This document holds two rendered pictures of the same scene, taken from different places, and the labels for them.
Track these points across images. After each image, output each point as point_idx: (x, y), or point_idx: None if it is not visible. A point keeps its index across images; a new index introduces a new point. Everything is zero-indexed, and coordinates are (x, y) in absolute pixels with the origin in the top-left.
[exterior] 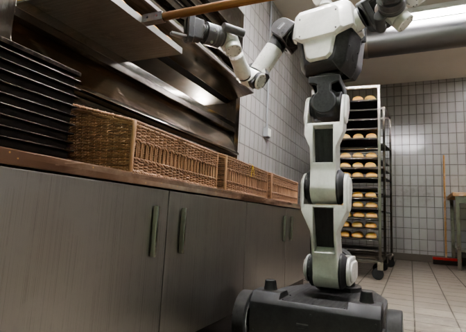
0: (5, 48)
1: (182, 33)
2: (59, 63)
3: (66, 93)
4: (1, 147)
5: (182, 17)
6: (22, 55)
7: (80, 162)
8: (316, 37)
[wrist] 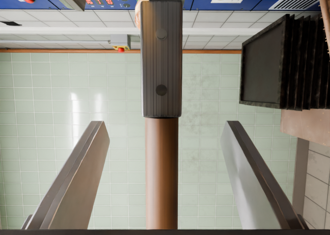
0: (251, 105)
1: (238, 205)
2: (265, 107)
3: (290, 110)
4: (289, 134)
5: (74, 200)
6: (256, 106)
7: (324, 145)
8: None
